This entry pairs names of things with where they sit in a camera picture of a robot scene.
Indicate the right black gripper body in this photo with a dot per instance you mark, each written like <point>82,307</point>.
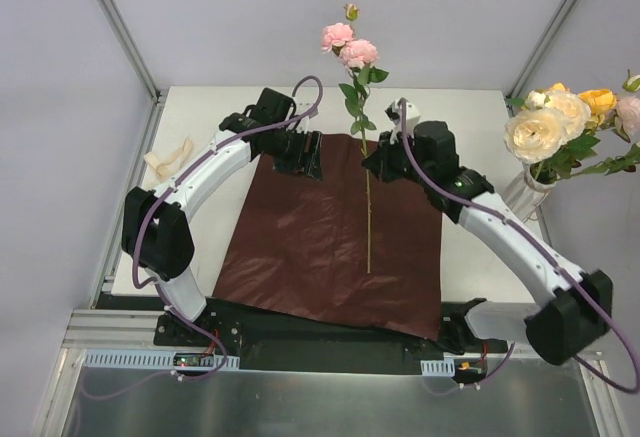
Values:
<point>386,160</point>

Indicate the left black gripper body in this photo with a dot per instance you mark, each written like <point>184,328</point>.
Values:
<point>304,152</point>

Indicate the red wrapping paper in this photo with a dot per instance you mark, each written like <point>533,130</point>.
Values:
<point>344,249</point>

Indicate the artificial flower bouquet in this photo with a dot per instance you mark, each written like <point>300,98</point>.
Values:
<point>358,56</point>

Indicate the white cream rose stem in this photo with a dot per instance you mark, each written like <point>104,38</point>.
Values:
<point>552,134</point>

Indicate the cream ribbon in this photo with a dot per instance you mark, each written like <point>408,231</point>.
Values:
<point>163,169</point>

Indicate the yellow rose stem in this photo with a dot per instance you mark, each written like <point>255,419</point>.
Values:
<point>595,102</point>

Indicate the pink rose stem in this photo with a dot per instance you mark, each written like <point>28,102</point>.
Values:
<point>623,121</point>

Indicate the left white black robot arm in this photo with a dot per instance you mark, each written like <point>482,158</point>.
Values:
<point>156,233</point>

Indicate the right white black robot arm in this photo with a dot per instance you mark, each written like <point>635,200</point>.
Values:
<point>571,303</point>

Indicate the white ribbed vase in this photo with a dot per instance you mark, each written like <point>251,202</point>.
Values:
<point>524,195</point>

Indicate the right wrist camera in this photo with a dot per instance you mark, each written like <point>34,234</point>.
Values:
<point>404,115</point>

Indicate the left aluminium frame post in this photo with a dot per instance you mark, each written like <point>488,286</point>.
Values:
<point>128,45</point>

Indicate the aluminium frame post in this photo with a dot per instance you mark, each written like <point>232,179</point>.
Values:
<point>128,45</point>
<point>544,44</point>

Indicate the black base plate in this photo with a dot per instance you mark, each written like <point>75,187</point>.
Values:
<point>269,341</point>

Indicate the right white cable duct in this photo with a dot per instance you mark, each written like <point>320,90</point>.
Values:
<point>438,368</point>

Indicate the white cable duct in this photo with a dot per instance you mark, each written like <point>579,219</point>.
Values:
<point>438,368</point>
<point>158,360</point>

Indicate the right aluminium frame post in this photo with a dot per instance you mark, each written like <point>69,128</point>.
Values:
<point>544,44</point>

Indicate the left white cable duct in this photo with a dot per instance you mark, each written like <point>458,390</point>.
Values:
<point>158,360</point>

